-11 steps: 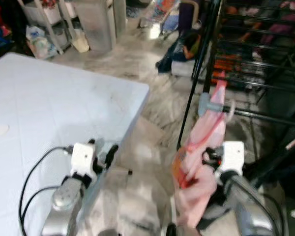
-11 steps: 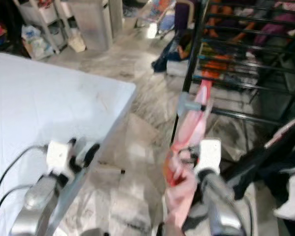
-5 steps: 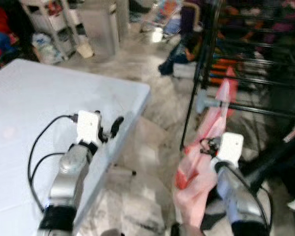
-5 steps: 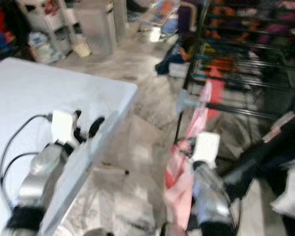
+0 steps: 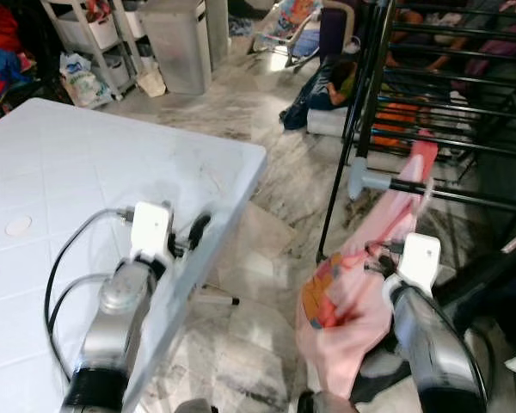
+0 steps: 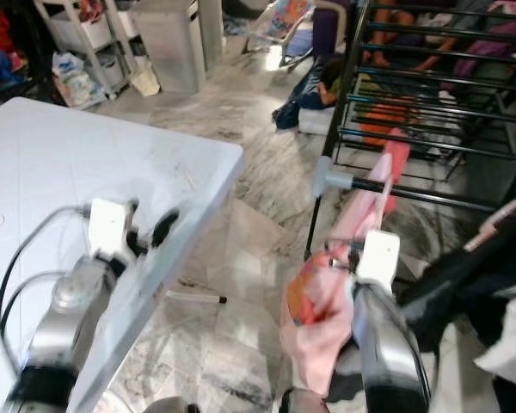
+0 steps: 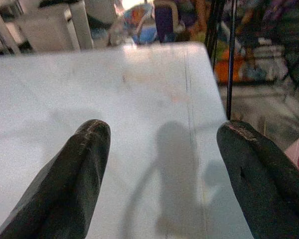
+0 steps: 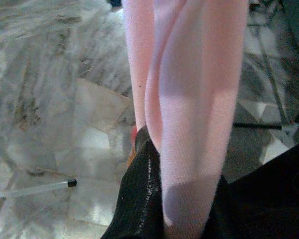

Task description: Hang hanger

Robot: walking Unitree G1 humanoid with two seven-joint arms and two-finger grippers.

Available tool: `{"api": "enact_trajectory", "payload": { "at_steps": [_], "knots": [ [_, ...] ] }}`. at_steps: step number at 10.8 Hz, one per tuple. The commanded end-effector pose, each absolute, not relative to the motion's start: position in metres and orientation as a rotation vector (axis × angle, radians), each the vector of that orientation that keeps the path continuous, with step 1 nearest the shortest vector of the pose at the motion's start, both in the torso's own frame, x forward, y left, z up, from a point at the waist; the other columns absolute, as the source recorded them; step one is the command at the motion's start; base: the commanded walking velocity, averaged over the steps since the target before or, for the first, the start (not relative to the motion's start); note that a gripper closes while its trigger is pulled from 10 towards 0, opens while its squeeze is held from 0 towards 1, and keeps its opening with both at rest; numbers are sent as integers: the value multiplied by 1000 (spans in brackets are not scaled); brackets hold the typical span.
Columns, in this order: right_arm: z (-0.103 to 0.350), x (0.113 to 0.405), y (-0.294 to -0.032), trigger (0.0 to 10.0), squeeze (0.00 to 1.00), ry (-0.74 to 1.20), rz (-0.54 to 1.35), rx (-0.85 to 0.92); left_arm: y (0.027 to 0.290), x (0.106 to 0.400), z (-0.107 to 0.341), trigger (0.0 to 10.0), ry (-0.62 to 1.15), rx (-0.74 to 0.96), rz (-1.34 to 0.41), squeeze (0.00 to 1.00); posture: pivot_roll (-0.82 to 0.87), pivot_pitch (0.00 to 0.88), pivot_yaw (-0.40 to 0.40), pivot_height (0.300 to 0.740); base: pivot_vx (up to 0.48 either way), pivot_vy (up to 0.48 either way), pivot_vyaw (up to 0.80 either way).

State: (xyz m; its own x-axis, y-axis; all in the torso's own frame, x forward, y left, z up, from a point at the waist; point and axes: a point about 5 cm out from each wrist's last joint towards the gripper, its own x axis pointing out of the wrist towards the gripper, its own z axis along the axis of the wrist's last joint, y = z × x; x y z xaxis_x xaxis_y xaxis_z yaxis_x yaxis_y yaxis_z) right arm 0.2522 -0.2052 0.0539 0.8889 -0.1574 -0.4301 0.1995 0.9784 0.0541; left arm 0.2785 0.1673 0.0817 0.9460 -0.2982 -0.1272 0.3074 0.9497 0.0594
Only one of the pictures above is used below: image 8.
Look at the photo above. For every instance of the white tube with black tip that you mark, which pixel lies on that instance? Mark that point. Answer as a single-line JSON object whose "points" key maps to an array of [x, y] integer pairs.
{"points": [[40, 188]]}

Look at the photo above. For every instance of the pink child dress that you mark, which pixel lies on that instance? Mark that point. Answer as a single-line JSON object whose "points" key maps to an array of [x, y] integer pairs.
{"points": [[189, 99]]}

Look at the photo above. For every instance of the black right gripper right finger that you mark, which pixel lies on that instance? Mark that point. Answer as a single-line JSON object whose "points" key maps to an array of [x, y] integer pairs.
{"points": [[264, 204]]}

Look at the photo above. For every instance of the black metal drying rack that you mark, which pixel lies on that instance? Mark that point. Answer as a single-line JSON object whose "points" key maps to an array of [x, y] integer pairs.
{"points": [[259, 126]]}

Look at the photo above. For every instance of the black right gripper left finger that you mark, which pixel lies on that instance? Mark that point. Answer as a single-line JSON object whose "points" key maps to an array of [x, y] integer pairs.
{"points": [[139, 194]]}

